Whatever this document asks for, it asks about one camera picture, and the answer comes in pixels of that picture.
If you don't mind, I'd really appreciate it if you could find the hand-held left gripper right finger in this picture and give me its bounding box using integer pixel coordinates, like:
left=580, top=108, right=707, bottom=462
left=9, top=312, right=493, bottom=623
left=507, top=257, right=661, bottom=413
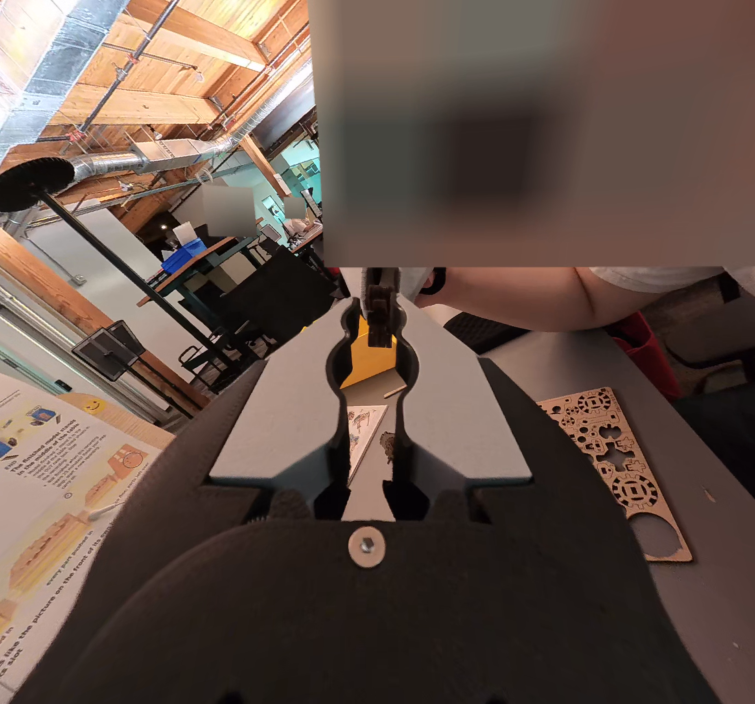
left=392, top=301, right=535, bottom=500

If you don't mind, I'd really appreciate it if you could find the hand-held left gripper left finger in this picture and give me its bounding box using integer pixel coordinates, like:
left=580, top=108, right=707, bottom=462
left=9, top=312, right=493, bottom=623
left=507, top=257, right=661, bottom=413
left=209, top=296, right=362, bottom=505

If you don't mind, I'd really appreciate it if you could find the small dark wooden gear part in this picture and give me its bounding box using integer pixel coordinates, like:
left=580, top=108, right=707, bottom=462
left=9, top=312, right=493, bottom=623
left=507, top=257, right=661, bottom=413
left=365, top=285, right=397, bottom=351

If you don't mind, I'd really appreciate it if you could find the person's right forearm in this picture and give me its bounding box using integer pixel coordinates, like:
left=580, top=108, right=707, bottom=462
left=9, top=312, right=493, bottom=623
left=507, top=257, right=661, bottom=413
left=414, top=268, right=597, bottom=333

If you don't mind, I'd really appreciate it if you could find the illustrated assembly booklet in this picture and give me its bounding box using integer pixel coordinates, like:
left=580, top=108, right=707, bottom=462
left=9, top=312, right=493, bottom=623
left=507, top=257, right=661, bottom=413
left=347, top=404, right=389, bottom=483

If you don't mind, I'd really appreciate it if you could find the black mesh chair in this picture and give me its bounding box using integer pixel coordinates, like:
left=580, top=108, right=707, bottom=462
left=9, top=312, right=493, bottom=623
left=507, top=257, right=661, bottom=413
left=177, top=247, right=349, bottom=392

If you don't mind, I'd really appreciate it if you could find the yellow plastic bin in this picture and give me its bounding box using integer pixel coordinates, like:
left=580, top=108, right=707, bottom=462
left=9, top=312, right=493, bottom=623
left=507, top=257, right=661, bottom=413
left=340, top=327, right=401, bottom=389

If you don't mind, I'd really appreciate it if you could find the laser-cut wooden part sheet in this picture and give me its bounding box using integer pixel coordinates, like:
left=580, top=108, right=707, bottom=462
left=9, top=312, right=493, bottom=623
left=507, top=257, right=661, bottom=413
left=536, top=387, right=694, bottom=563

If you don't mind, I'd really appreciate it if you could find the wood-top workbench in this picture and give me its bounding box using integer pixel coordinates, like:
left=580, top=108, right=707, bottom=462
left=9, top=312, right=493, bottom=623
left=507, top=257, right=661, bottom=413
left=137, top=223, right=325, bottom=310

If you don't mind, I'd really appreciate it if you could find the blue storage bin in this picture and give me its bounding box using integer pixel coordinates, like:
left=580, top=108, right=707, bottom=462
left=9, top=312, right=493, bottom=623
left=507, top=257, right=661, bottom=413
left=162, top=238, right=207, bottom=274

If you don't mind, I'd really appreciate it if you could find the black framed panel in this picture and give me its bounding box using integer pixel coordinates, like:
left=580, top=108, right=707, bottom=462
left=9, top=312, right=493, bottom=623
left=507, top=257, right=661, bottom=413
left=72, top=320, right=146, bottom=383

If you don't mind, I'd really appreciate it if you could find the red plastic container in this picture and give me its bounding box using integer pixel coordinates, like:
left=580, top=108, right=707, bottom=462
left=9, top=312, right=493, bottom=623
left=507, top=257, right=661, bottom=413
left=608, top=310, right=685, bottom=401

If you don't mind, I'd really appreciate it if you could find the white t-shirt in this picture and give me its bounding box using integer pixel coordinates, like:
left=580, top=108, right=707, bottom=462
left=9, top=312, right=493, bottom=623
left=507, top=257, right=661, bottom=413
left=587, top=268, right=729, bottom=295

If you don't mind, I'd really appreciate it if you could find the printed instruction poster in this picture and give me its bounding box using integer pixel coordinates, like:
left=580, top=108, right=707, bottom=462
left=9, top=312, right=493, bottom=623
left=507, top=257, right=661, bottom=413
left=0, top=371, right=178, bottom=696

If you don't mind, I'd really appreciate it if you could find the black ceiling pipe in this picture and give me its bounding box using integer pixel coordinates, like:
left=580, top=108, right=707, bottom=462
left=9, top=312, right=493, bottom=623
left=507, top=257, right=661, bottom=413
left=79, top=0, right=218, bottom=130

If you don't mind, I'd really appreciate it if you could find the black pole stand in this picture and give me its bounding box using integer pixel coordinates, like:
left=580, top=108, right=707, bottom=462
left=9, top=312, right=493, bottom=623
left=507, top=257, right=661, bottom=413
left=0, top=157, right=243, bottom=375

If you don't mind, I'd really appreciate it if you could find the silver round air duct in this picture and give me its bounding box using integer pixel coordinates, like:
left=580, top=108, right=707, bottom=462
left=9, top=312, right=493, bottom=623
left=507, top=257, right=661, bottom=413
left=56, top=58, right=313, bottom=192

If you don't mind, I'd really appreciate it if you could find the silver rectangular air duct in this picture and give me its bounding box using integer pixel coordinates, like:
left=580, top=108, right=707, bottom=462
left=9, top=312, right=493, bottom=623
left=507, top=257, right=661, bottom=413
left=0, top=0, right=169, bottom=159

